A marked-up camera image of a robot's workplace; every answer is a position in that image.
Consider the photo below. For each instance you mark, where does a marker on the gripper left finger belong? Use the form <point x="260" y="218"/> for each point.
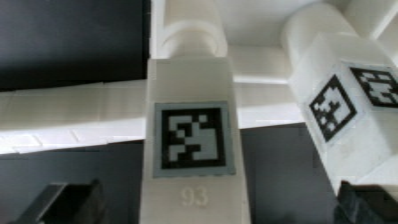
<point x="70" y="204"/>

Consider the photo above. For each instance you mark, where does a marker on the white chair leg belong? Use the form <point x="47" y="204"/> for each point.
<point x="195" y="188"/>

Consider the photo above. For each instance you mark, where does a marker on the white U-shaped obstacle frame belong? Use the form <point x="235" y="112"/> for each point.
<point x="90" y="115"/>

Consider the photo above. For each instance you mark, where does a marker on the white chair leg tagged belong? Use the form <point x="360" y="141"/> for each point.
<point x="344" y="83"/>

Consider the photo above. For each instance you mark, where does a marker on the white chair seat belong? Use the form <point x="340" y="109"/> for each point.
<point x="259" y="31"/>

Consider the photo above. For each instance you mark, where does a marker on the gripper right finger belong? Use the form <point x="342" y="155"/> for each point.
<point x="367" y="205"/>

